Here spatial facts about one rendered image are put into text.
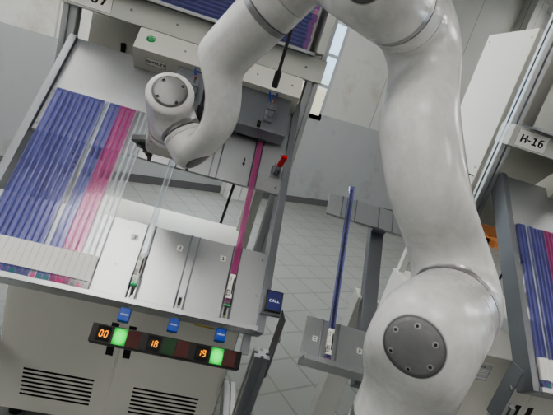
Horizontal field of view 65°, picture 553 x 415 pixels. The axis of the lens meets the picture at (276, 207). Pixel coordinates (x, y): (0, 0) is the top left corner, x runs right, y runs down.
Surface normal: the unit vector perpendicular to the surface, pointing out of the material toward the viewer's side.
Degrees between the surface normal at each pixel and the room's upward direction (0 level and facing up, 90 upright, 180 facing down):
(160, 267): 46
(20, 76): 90
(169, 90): 56
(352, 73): 90
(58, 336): 90
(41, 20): 90
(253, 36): 120
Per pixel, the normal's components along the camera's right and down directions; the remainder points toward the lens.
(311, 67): 0.09, 0.30
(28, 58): 0.51, 0.38
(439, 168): 0.00, 0.04
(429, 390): -0.44, 0.55
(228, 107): 0.83, 0.29
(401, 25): 0.33, 0.90
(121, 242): 0.26, -0.42
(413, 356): -0.57, 0.15
